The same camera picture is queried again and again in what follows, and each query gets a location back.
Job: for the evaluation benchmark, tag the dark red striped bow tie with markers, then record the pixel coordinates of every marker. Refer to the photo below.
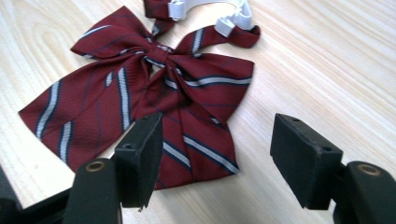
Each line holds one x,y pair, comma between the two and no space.
140,93

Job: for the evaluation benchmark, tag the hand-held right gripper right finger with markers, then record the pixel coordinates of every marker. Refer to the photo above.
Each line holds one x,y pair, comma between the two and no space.
306,161

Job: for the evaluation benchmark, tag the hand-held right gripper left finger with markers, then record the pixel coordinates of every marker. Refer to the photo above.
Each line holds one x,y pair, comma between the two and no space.
137,161

